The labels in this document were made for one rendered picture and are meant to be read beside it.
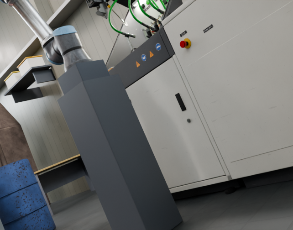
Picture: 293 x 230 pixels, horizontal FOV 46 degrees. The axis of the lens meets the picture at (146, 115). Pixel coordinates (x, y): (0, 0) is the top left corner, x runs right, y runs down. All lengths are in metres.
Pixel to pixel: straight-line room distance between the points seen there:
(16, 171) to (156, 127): 1.79
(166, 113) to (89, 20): 4.03
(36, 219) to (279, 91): 2.59
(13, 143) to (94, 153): 5.44
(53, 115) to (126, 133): 5.50
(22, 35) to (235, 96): 6.22
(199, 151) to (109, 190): 0.55
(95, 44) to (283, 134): 4.52
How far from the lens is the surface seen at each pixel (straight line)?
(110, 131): 1.58
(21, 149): 7.11
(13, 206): 3.47
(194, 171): 1.99
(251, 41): 1.59
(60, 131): 7.03
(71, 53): 1.75
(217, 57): 1.68
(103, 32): 5.61
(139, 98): 2.11
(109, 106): 1.63
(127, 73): 2.15
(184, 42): 1.75
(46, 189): 5.76
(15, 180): 3.47
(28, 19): 1.97
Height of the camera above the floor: 0.44
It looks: 4 degrees up
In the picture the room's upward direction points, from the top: 24 degrees counter-clockwise
